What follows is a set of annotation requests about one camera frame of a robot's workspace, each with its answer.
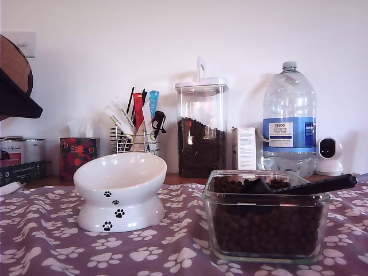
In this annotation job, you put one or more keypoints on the red sachet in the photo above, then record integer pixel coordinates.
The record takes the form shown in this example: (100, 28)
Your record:
(139, 112)

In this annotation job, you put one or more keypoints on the small white printed carton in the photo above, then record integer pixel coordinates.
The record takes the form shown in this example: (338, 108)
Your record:
(245, 146)

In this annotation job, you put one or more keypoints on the white tin with red label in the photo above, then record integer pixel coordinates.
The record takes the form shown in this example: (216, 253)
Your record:
(13, 149)

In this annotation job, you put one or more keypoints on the purple paw-print cloth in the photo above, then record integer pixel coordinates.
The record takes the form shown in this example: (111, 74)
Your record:
(43, 244)

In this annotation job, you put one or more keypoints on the plain white sachet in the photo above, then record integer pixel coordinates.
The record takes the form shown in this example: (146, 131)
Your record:
(146, 118)

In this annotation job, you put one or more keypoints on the white ceramic paw-print cat bowl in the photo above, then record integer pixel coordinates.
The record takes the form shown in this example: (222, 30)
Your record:
(120, 172)

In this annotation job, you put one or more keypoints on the tall clear white-lidded storage jar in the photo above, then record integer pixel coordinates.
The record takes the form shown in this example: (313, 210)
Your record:
(201, 100)

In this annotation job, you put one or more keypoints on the square clear glass container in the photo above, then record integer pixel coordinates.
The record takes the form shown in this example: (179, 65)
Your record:
(207, 201)

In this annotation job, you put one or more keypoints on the small white object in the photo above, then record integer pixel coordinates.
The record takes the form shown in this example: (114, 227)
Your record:
(10, 187)

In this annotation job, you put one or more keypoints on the black plastic clip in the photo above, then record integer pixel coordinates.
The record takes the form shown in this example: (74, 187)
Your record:
(158, 118)

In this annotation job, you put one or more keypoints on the large clear blue-labelled water bottle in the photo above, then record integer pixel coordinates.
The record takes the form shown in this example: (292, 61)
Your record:
(290, 100)

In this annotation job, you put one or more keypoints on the blue sachet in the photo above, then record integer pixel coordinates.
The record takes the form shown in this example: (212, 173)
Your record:
(153, 103)

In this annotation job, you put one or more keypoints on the black plastic measuring spoon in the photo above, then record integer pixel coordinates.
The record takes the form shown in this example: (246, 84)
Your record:
(316, 186)

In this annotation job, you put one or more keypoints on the white paper tissue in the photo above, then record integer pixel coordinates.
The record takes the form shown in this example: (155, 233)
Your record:
(80, 128)

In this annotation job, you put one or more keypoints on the plain white tin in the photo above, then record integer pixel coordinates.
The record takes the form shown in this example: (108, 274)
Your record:
(36, 149)

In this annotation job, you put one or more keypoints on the dark green flat box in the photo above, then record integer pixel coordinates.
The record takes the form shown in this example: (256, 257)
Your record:
(23, 172)

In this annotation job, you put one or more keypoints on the white sachet with green print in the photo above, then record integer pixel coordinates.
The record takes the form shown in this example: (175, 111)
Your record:
(116, 120)

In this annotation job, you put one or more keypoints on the small white round camera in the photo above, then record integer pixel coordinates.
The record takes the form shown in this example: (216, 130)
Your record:
(329, 166)

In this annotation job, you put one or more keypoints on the white sachet with dark text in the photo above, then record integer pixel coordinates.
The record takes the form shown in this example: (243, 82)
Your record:
(122, 112)

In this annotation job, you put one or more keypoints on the floral red tissue box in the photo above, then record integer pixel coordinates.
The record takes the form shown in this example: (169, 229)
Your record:
(77, 158)

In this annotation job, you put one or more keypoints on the thin black stick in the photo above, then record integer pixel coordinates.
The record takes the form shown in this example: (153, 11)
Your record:
(130, 99)

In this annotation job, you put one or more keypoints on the white wall light switch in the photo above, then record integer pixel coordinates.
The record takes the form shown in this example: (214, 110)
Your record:
(28, 43)

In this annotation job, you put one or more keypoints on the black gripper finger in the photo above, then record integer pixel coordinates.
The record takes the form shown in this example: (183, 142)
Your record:
(17, 100)

